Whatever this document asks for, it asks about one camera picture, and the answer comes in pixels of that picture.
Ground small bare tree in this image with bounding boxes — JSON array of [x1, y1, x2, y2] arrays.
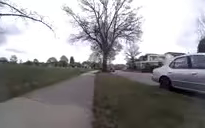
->
[[124, 43, 143, 70]]

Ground grey asphalt road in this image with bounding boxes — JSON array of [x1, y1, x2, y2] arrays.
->
[[113, 69, 205, 104]]

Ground row of distant trees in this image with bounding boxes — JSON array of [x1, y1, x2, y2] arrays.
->
[[0, 54, 103, 70]]

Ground pale building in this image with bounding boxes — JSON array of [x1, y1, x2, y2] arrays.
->
[[133, 51, 188, 73]]

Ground grass verge strip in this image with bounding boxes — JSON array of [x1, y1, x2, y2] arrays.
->
[[91, 71, 205, 128]]

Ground grey concrete sidewalk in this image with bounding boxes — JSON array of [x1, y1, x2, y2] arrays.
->
[[0, 69, 101, 128]]

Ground white car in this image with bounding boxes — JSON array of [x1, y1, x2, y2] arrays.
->
[[151, 52, 205, 96]]

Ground wide grass lawn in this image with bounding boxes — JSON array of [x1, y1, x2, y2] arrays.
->
[[0, 63, 93, 107]]

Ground bare overhanging tree branches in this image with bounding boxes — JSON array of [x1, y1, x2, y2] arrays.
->
[[0, 0, 56, 34]]

